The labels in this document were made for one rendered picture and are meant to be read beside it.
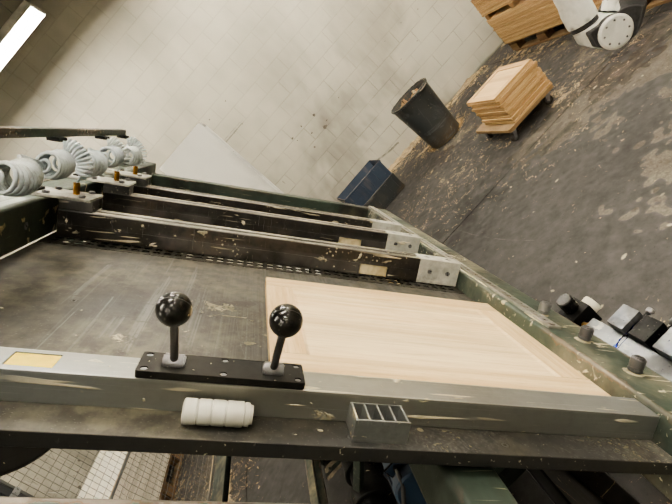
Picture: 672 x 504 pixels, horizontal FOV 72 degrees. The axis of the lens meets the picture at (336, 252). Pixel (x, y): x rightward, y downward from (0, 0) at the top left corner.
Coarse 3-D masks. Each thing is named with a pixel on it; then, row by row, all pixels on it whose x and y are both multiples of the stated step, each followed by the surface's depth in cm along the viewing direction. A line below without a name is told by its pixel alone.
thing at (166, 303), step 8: (168, 296) 48; (176, 296) 48; (184, 296) 49; (160, 304) 48; (168, 304) 47; (176, 304) 48; (184, 304) 48; (160, 312) 47; (168, 312) 47; (176, 312) 47; (184, 312) 48; (160, 320) 48; (168, 320) 48; (176, 320) 48; (184, 320) 48; (176, 328) 51; (176, 336) 52; (176, 344) 53; (176, 352) 54; (168, 360) 55; (176, 360) 55; (184, 360) 56
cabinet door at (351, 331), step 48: (288, 288) 101; (336, 288) 108; (336, 336) 81; (384, 336) 85; (432, 336) 89; (480, 336) 94; (528, 336) 99; (480, 384) 72; (528, 384) 75; (576, 384) 79
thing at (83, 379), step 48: (0, 384) 51; (48, 384) 52; (96, 384) 53; (144, 384) 54; (192, 384) 54; (336, 384) 60; (384, 384) 62; (432, 384) 65; (528, 432) 64; (576, 432) 66; (624, 432) 67
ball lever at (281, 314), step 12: (276, 312) 50; (288, 312) 50; (300, 312) 51; (276, 324) 50; (288, 324) 50; (300, 324) 51; (288, 336) 51; (276, 348) 55; (276, 360) 56; (264, 372) 57; (276, 372) 57
